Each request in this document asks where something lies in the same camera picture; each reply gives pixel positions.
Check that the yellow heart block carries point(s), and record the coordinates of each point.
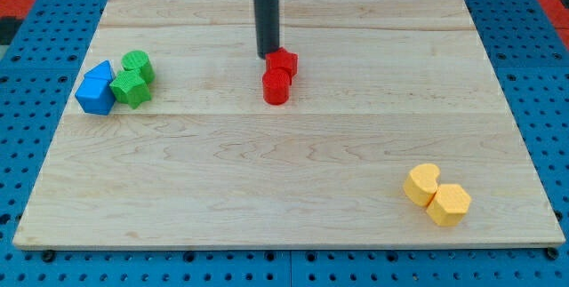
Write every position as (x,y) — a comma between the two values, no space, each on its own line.
(421,183)

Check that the red cylinder block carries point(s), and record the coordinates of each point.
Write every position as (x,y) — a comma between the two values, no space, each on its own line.
(276,83)

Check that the red star block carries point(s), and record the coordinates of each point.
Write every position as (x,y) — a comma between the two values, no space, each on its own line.
(281,58)

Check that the wooden board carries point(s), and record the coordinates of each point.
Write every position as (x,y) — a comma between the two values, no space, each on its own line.
(207,164)

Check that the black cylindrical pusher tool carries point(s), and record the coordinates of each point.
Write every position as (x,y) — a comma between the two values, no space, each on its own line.
(267,26)

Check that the green star block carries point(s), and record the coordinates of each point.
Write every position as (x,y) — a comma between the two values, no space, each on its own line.
(130,88)

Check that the green cylinder block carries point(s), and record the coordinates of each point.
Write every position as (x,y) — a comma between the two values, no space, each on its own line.
(138,59)

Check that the yellow hexagon block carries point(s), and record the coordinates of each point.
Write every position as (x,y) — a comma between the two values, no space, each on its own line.
(449,205)

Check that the blue cube block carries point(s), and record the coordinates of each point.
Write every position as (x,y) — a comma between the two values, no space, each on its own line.
(95,96)

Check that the blue triangle block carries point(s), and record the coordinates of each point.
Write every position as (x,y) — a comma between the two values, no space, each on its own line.
(102,71)

